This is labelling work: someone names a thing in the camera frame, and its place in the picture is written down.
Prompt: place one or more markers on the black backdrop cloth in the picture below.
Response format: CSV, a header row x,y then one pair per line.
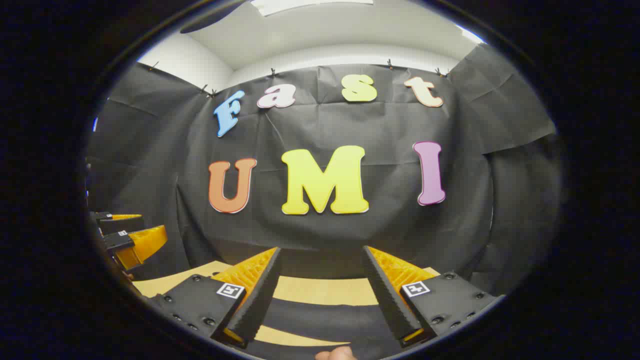
x,y
350,125

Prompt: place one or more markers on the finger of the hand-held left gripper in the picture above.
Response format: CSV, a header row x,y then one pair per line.
x,y
145,245
122,226

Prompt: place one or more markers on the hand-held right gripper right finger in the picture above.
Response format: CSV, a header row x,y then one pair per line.
x,y
387,295

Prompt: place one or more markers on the black jeans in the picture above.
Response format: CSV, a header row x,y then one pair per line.
x,y
325,317

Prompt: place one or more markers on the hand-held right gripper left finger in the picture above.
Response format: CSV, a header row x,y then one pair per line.
x,y
260,295

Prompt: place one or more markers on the ceiling light panel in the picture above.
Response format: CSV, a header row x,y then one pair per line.
x,y
472,36

